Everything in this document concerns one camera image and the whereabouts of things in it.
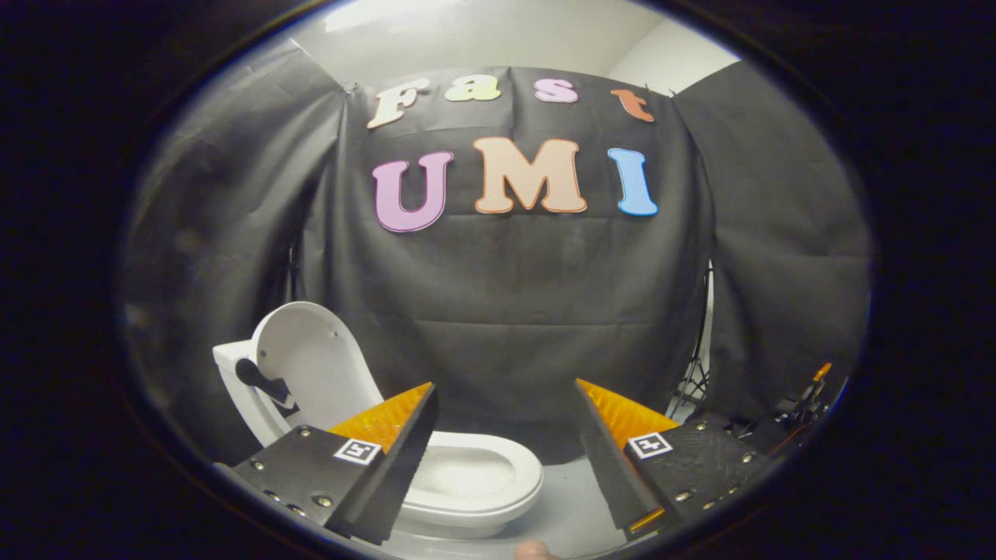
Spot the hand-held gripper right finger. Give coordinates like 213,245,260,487
574,378,773,541

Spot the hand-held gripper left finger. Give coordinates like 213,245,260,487
230,381,440,545

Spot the white toilet lid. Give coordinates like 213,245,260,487
251,302,384,430

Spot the black lid lift handle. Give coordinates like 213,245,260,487
236,358,301,415

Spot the white ceramic toilet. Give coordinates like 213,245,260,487
215,358,542,539

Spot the white toilet tank cover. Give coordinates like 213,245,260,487
213,340,259,371

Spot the black backdrop cloth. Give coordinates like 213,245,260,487
117,39,872,467

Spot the black orange gripper device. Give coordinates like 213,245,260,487
778,362,835,430

